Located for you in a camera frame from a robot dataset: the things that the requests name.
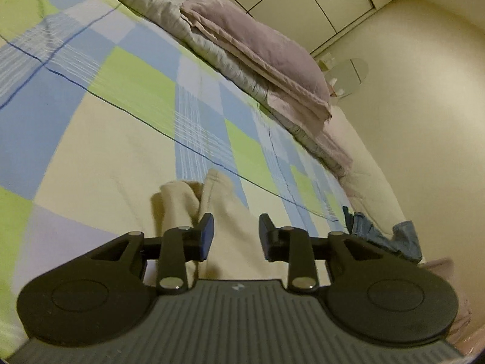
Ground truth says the mauve velvet pillow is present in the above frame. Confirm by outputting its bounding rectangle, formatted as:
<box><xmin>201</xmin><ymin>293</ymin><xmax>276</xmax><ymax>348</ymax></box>
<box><xmin>180</xmin><ymin>0</ymin><xmax>334</xmax><ymax>130</ymax></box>

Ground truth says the cream wardrobe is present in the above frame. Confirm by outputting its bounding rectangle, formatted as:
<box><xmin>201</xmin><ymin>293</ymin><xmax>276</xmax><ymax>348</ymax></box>
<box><xmin>197</xmin><ymin>0</ymin><xmax>404</xmax><ymax>56</ymax></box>

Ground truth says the light blue denim garment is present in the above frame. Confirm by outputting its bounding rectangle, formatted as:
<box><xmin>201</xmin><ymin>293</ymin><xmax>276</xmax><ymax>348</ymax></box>
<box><xmin>373</xmin><ymin>220</ymin><xmax>423</xmax><ymax>264</ymax></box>

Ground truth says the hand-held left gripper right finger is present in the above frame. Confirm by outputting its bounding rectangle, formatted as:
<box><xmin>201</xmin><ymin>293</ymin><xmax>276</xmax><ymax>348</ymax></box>
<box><xmin>259</xmin><ymin>213</ymin><xmax>383</xmax><ymax>292</ymax></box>

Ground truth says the checkered bed sheet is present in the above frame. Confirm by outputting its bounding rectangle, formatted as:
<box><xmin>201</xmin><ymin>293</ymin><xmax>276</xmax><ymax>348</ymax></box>
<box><xmin>0</xmin><ymin>0</ymin><xmax>355</xmax><ymax>349</ymax></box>

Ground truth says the beige garment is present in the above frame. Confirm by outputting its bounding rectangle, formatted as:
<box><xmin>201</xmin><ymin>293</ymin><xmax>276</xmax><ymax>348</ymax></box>
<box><xmin>146</xmin><ymin>169</ymin><xmax>292</xmax><ymax>287</ymax></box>

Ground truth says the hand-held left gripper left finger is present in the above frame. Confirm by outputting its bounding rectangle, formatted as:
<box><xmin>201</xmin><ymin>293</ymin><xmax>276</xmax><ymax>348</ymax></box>
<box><xmin>89</xmin><ymin>212</ymin><xmax>215</xmax><ymax>294</ymax></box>

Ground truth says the oval mirror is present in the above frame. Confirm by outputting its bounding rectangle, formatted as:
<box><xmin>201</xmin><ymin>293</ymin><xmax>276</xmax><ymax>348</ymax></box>
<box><xmin>326</xmin><ymin>58</ymin><xmax>369</xmax><ymax>97</ymax></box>

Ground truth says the pink pillow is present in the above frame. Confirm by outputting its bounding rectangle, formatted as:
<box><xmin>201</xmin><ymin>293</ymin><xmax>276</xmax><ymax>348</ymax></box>
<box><xmin>288</xmin><ymin>110</ymin><xmax>355</xmax><ymax>179</ymax></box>

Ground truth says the cream padded headboard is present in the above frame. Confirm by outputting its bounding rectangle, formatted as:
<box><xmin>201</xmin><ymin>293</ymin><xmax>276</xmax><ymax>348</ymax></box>
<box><xmin>333</xmin><ymin>104</ymin><xmax>429</xmax><ymax>264</ymax></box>

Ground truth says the mauve towel pillow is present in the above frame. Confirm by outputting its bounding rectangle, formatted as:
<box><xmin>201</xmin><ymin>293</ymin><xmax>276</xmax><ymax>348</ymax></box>
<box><xmin>424</xmin><ymin>258</ymin><xmax>474</xmax><ymax>334</ymax></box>

